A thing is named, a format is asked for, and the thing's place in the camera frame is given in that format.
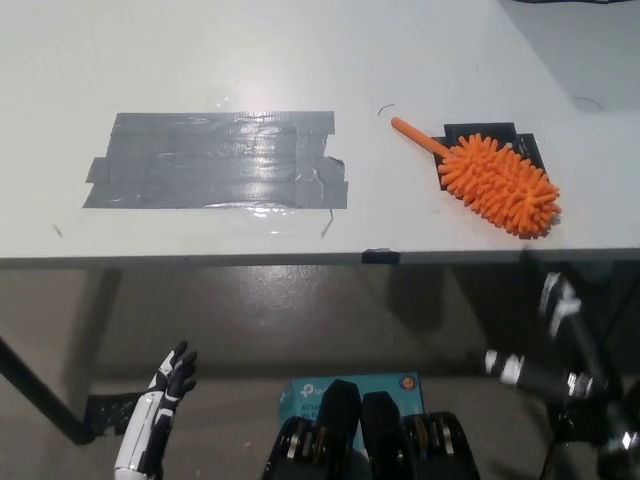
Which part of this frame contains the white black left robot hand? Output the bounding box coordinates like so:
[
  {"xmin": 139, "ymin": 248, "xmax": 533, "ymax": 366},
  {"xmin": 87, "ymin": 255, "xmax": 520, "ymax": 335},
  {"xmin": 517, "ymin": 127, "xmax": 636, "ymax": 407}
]
[{"xmin": 113, "ymin": 340, "xmax": 199, "ymax": 474}]

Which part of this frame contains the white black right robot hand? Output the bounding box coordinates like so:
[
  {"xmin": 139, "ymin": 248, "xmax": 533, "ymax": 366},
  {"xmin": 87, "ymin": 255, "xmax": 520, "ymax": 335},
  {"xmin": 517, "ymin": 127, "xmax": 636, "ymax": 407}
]
[{"xmin": 483, "ymin": 272, "xmax": 610, "ymax": 402}]

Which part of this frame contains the orange microfibre duster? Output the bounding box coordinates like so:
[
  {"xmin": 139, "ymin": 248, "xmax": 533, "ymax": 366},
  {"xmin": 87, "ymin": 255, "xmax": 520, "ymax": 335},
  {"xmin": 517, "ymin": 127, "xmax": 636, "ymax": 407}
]
[{"xmin": 390, "ymin": 116, "xmax": 563, "ymax": 239}]

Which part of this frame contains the black metal table leg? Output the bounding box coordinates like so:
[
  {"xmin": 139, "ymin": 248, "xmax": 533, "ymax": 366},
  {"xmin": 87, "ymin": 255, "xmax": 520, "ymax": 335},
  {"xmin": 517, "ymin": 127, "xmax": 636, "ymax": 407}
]
[{"xmin": 0, "ymin": 332, "xmax": 97, "ymax": 446}]

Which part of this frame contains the teal router box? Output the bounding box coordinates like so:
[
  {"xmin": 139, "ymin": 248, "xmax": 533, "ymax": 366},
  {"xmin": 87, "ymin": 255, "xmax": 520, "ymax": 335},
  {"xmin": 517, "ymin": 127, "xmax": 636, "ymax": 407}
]
[{"xmin": 277, "ymin": 371, "xmax": 424, "ymax": 441}]

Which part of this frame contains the grey duct tape patch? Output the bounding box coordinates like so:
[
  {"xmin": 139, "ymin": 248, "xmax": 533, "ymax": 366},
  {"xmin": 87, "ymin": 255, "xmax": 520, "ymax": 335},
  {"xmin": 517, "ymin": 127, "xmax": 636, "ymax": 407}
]
[{"xmin": 82, "ymin": 111, "xmax": 349, "ymax": 210}]

